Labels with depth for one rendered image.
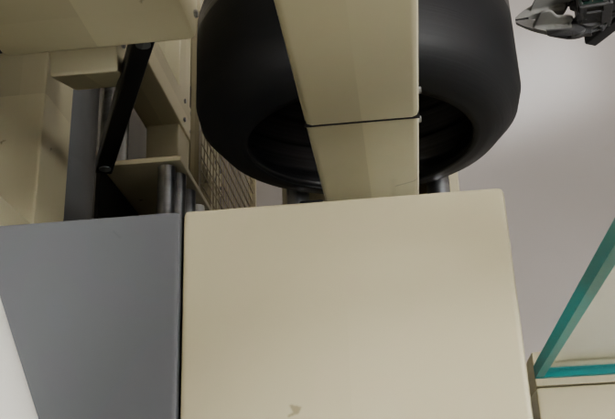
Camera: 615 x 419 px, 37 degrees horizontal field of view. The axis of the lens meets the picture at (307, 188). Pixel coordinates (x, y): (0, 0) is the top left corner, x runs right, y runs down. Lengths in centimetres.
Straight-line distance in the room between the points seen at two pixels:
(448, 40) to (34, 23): 60
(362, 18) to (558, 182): 202
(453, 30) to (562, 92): 159
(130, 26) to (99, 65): 18
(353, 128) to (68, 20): 36
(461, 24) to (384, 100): 44
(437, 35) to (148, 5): 48
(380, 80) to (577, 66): 209
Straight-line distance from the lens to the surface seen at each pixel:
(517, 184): 281
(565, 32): 160
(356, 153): 111
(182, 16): 110
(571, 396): 134
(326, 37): 88
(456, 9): 142
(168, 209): 154
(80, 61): 130
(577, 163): 286
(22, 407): 60
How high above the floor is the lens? 258
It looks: 66 degrees down
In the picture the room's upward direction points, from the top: 16 degrees counter-clockwise
